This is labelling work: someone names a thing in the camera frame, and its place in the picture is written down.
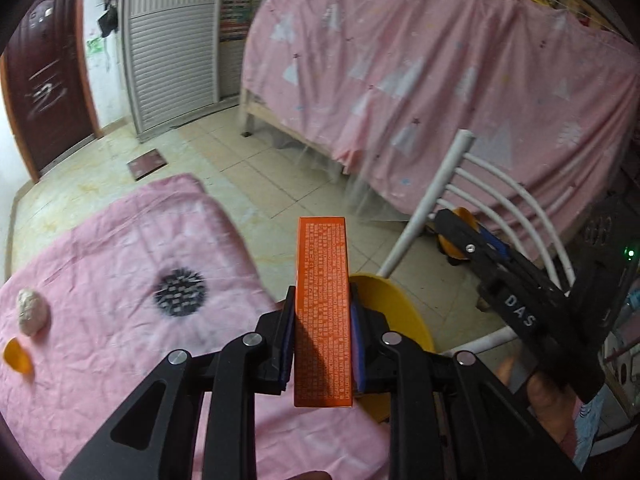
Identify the dark red door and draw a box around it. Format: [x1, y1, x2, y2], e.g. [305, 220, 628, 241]
[0, 0, 104, 184]

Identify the orange cardboard box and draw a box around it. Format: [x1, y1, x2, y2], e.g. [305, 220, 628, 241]
[292, 216, 357, 408]

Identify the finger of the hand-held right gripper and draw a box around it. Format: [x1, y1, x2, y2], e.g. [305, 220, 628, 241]
[435, 208, 511, 286]
[480, 230, 566, 292]

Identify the colourful wall chart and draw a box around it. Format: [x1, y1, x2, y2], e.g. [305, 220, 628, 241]
[220, 0, 261, 44]

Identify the wooden bed frame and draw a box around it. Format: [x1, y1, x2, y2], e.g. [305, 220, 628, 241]
[239, 87, 346, 171]

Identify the orange peel piece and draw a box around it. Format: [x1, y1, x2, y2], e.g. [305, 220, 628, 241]
[3, 338, 35, 375]

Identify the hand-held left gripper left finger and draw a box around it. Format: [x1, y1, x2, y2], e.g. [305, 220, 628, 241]
[60, 285, 301, 480]

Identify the pink printed bed curtain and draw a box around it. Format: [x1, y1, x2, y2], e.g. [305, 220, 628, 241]
[241, 0, 640, 242]

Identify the maroon floor mat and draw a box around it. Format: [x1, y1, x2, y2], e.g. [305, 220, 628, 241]
[127, 149, 167, 183]

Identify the black hanging bag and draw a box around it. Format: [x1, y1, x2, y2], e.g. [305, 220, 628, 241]
[97, 7, 119, 39]

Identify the black spiky ball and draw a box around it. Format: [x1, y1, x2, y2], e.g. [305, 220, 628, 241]
[152, 268, 207, 317]

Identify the pink tablecloth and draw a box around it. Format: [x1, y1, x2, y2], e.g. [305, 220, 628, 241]
[0, 173, 392, 480]

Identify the white shutter wardrobe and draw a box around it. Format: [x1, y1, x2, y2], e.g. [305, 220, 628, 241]
[120, 0, 227, 144]

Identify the beige crumpled lump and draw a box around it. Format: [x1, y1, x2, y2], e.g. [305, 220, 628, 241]
[17, 288, 50, 337]

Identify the white mesh bed net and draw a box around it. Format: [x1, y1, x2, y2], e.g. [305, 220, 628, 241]
[272, 125, 407, 222]

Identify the yellow plastic bin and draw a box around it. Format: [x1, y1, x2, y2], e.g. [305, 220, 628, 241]
[349, 273, 436, 423]

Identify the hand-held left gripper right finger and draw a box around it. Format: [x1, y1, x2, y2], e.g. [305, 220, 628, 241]
[350, 282, 583, 480]

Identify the person's right hand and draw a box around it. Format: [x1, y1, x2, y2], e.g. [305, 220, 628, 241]
[495, 355, 586, 456]

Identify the white metal chair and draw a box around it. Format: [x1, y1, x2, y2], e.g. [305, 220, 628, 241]
[377, 130, 577, 361]

